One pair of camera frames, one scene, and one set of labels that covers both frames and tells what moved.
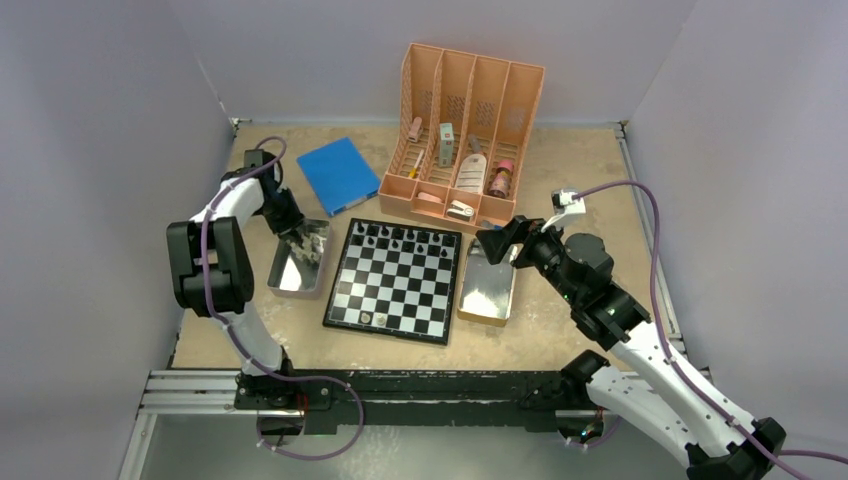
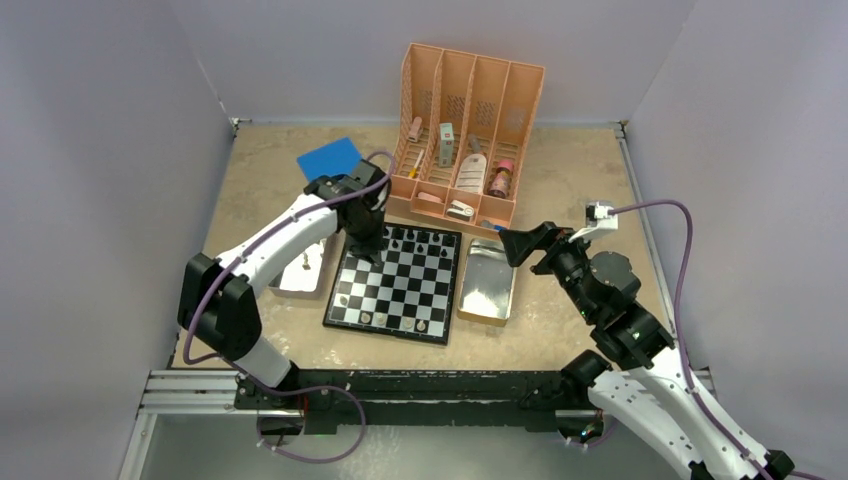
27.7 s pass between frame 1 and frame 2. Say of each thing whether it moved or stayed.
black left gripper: moved
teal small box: stayed
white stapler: stayed
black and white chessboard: stayed
